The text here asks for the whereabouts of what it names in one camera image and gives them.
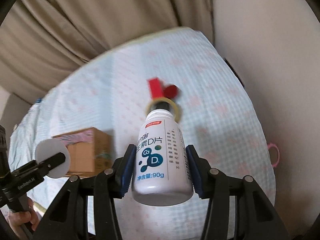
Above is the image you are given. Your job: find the white vitamin D bottle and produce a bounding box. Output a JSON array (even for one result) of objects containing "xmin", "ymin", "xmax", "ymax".
[{"xmin": 131, "ymin": 109, "xmax": 194, "ymax": 206}]

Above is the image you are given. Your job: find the yellow packing tape roll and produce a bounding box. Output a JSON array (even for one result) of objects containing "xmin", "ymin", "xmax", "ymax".
[{"xmin": 145, "ymin": 97, "xmax": 181, "ymax": 123}]

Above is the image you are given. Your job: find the red lidded round jar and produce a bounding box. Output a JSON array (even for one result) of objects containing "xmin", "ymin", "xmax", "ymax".
[{"xmin": 163, "ymin": 85, "xmax": 178, "ymax": 99}]

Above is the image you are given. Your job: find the red rectangular Marubi box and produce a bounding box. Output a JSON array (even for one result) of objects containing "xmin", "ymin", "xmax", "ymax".
[{"xmin": 148, "ymin": 77, "xmax": 164, "ymax": 99}]

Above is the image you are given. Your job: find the white round disc case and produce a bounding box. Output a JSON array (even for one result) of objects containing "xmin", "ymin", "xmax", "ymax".
[{"xmin": 35, "ymin": 138, "xmax": 71, "ymax": 179}]

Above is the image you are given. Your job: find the person's left hand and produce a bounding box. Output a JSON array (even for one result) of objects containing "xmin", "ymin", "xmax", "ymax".
[{"xmin": 7, "ymin": 197, "xmax": 40, "ymax": 239}]

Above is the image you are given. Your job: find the open cardboard box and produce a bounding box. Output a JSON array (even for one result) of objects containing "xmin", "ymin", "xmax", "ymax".
[{"xmin": 54, "ymin": 127, "xmax": 112, "ymax": 178}]

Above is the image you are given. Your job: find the beige curtain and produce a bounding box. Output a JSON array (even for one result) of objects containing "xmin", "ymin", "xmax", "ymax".
[{"xmin": 1, "ymin": 0, "xmax": 214, "ymax": 102}]

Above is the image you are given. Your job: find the pink ring handle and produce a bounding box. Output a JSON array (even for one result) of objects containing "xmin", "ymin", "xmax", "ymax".
[{"xmin": 267, "ymin": 142, "xmax": 280, "ymax": 168}]

